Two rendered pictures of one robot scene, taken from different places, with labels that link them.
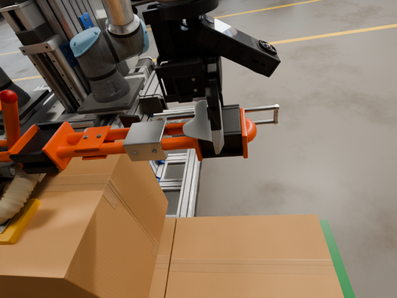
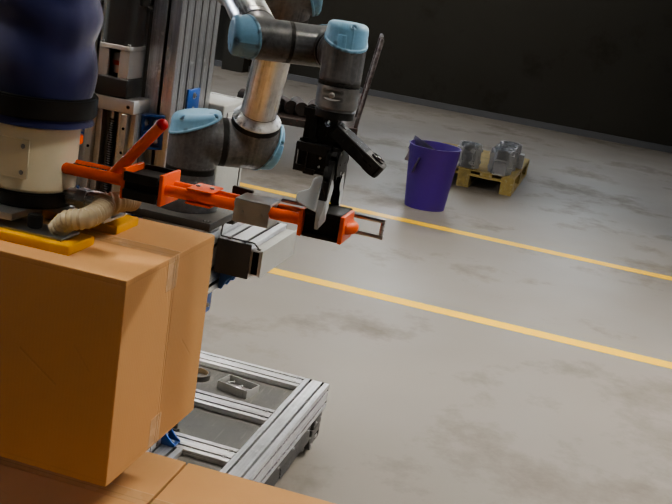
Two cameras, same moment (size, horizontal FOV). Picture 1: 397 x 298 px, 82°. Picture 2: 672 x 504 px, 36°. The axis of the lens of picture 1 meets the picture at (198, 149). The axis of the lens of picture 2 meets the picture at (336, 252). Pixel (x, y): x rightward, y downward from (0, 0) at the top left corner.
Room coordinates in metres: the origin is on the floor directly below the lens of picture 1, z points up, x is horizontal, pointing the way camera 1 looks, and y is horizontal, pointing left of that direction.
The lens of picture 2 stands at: (-1.55, -0.02, 1.66)
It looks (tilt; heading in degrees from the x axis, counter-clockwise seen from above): 16 degrees down; 359
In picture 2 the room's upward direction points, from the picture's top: 9 degrees clockwise
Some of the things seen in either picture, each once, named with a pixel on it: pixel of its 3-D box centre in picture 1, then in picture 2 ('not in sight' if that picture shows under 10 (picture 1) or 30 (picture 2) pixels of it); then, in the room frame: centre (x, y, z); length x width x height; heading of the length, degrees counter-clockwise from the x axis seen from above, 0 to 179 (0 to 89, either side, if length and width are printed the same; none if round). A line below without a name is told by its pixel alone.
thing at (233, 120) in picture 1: (221, 134); (325, 222); (0.29, -0.04, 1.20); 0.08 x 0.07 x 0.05; 75
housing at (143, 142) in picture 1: (149, 141); (256, 210); (0.33, 0.09, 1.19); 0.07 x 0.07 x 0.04; 75
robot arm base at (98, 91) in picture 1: (106, 81); (188, 185); (0.89, 0.29, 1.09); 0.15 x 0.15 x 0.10
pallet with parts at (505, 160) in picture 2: not in sight; (476, 156); (7.62, -1.35, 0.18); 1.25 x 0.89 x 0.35; 168
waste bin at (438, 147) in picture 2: not in sight; (428, 172); (6.05, -0.79, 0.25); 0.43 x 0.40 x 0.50; 47
